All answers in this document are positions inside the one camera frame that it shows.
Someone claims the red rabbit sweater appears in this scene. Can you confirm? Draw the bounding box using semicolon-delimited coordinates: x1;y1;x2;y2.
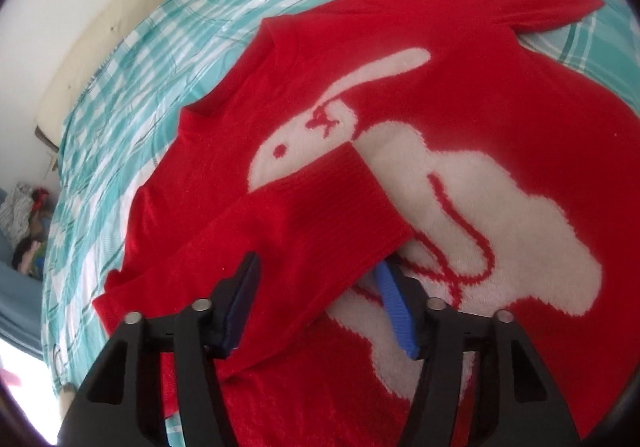
93;0;639;446

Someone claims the blue curtain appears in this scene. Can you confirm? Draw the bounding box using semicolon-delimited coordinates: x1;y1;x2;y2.
0;236;43;360

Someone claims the pile of clothes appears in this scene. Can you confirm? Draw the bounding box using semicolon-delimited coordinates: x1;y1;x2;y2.
1;183;52;281

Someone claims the cream padded headboard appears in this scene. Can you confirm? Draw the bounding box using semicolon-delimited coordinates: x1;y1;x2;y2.
35;0;165;152

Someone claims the teal plaid bedspread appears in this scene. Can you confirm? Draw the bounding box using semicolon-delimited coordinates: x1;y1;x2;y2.
42;0;639;384

